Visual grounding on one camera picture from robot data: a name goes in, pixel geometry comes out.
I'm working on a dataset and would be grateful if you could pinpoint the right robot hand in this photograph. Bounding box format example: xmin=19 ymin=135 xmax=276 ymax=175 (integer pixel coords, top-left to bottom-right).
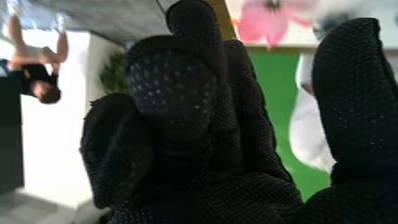
xmin=77 ymin=0 xmax=398 ymax=224

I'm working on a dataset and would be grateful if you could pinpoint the person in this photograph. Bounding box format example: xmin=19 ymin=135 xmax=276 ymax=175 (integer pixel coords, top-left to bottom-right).
xmin=0 ymin=14 xmax=70 ymax=105
xmin=287 ymin=53 xmax=337 ymax=174

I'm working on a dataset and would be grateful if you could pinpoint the green potted plant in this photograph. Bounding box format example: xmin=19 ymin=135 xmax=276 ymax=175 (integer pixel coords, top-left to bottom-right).
xmin=97 ymin=52 xmax=131 ymax=95

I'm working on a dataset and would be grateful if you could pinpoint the pink flower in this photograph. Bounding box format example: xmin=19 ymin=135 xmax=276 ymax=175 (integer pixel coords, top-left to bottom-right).
xmin=235 ymin=0 xmax=317 ymax=48

